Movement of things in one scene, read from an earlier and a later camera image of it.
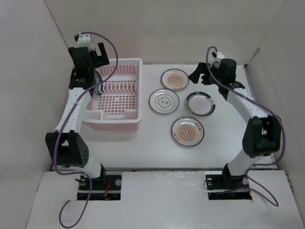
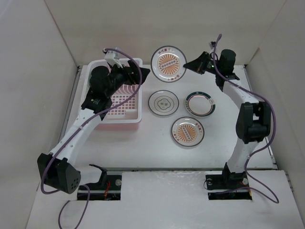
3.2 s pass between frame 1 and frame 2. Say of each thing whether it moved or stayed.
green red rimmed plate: stayed
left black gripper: moved
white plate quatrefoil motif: stayed
